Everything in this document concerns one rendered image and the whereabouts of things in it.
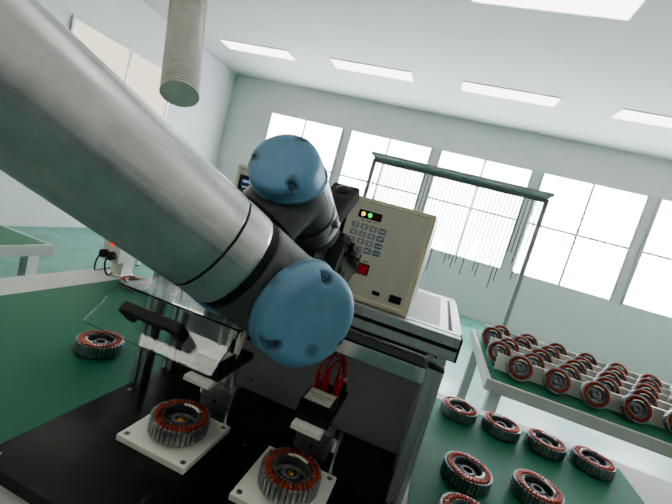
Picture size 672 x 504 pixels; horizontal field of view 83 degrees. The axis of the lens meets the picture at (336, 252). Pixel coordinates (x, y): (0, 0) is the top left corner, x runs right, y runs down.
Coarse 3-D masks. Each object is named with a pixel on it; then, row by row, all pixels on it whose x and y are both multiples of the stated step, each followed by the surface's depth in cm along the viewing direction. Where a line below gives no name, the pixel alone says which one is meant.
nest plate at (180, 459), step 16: (128, 432) 70; (144, 432) 71; (208, 432) 76; (224, 432) 77; (144, 448) 68; (160, 448) 68; (176, 448) 70; (192, 448) 71; (208, 448) 72; (176, 464) 66; (192, 464) 68
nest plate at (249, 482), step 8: (272, 448) 77; (256, 464) 71; (248, 472) 69; (256, 472) 69; (240, 480) 66; (248, 480) 67; (256, 480) 67; (328, 480) 72; (240, 488) 65; (248, 488) 65; (256, 488) 66; (320, 488) 70; (328, 488) 70; (232, 496) 63; (240, 496) 63; (248, 496) 63; (256, 496) 64; (264, 496) 64; (320, 496) 68; (328, 496) 68
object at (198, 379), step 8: (232, 352) 87; (240, 352) 89; (248, 352) 90; (224, 360) 78; (232, 360) 81; (240, 360) 85; (248, 360) 88; (224, 368) 78; (232, 368) 81; (184, 376) 76; (192, 376) 76; (200, 376) 77; (216, 376) 77; (224, 376) 79; (232, 376) 87; (200, 384) 75; (208, 384) 75; (232, 384) 87
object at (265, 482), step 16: (288, 448) 72; (272, 464) 67; (288, 464) 71; (304, 464) 70; (272, 480) 64; (288, 480) 66; (304, 480) 66; (320, 480) 67; (272, 496) 63; (288, 496) 62; (304, 496) 63
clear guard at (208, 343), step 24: (120, 288) 63; (144, 288) 65; (168, 288) 68; (96, 312) 60; (120, 312) 60; (168, 312) 60; (192, 312) 60; (120, 336) 58; (144, 336) 58; (168, 336) 58; (192, 336) 58; (216, 336) 58; (192, 360) 55; (216, 360) 55
